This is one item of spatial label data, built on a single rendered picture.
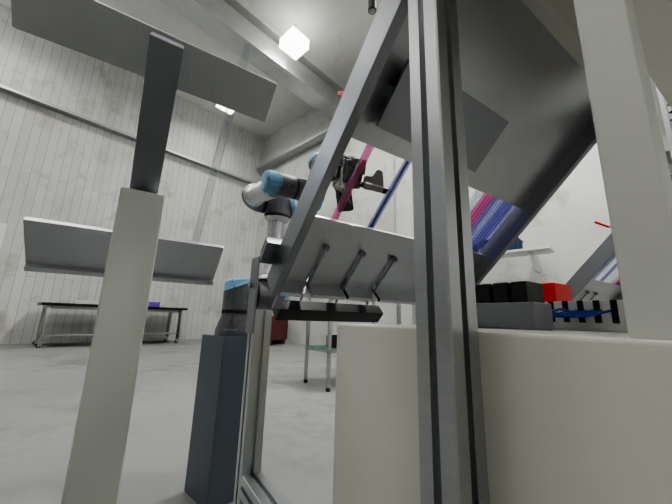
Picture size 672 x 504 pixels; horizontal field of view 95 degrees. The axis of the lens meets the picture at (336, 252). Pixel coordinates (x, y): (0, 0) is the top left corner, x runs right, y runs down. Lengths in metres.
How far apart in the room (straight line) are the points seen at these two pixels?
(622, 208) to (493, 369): 0.15
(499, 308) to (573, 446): 0.22
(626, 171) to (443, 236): 0.13
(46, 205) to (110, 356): 8.04
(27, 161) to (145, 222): 8.22
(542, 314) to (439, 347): 0.21
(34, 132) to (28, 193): 1.27
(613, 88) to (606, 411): 0.23
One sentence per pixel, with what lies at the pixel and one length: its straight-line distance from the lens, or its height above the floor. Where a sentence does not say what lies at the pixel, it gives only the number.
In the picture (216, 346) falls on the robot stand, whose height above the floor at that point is 0.51.
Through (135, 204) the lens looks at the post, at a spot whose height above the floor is 0.79.
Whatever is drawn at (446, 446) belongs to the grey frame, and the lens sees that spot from 0.31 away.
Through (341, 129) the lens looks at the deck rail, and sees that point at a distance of 0.59.
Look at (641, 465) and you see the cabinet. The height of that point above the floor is 0.55.
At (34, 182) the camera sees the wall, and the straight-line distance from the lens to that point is 8.65.
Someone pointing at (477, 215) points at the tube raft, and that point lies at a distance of 0.99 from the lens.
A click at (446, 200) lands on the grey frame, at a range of 0.31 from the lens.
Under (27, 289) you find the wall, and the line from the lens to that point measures 8.31.
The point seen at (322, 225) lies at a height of 0.83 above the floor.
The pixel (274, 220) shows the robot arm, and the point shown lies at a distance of 1.39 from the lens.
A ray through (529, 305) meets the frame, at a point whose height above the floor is 0.65.
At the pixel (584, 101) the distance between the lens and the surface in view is 1.05.
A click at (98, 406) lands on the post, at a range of 0.56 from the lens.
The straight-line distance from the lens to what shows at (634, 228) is 0.29.
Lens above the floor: 0.63
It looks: 12 degrees up
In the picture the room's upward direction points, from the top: 2 degrees clockwise
